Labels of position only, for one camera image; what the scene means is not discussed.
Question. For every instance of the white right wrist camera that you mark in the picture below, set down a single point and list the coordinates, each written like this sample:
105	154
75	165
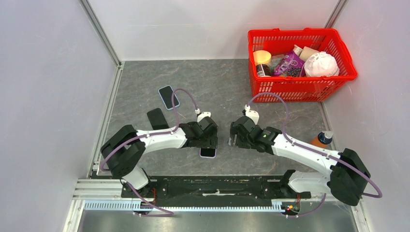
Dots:
252	114

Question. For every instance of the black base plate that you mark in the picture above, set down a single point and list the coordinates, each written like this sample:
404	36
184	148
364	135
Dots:
219	190

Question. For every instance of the yellow lid jar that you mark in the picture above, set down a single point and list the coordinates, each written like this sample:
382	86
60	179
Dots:
262	60

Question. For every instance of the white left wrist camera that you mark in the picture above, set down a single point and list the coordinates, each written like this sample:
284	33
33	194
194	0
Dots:
202	115

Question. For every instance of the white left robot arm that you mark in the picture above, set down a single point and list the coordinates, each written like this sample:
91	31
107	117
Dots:
122	152

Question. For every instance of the lilac phone case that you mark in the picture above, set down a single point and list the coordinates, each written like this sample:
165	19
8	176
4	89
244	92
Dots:
208	157

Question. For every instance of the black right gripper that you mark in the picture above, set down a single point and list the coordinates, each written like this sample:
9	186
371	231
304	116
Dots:
238	141

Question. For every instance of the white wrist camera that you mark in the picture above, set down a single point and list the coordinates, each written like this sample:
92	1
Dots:
202	115
252	114

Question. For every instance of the beige cardboard tube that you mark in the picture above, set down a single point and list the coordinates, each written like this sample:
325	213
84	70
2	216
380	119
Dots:
307	52

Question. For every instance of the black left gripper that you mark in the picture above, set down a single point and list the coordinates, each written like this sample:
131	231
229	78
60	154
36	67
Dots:
211	141

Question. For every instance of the red plastic basket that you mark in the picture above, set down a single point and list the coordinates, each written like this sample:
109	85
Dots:
299	89

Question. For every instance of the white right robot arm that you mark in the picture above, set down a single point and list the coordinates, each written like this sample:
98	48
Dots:
341	174

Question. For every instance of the purple snack bag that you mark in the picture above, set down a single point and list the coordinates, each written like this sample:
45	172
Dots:
291	65

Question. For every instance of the white plastic bag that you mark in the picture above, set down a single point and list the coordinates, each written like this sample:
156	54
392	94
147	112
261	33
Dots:
321	64

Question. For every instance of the black phone silver edge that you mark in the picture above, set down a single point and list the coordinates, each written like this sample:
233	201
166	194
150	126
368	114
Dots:
157	119

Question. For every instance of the light blue phone case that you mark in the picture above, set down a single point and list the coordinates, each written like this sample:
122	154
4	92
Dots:
171	108

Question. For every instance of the orange pump bottle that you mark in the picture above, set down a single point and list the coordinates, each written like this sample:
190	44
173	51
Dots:
323	139

